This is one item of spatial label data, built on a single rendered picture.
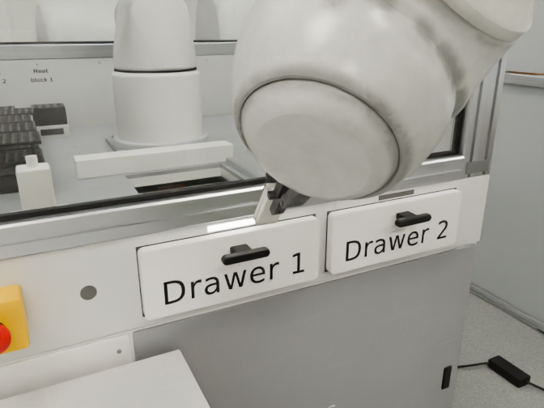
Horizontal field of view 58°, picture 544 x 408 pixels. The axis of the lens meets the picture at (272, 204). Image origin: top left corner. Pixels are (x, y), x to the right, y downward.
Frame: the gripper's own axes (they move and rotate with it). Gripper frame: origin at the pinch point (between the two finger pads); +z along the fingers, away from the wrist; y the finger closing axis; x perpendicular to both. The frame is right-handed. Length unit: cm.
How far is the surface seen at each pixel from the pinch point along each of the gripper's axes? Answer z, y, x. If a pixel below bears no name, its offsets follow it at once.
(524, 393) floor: 103, -27, -118
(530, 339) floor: 115, -9, -148
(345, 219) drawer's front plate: 14.4, 4.3, -19.2
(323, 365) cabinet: 39.7, -11.6, -17.7
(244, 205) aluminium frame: 11.8, 8.2, -1.7
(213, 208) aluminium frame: 11.6, 8.2, 3.2
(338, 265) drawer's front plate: 21.2, -0.6, -18.5
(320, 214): 14.6, 6.3, -15.3
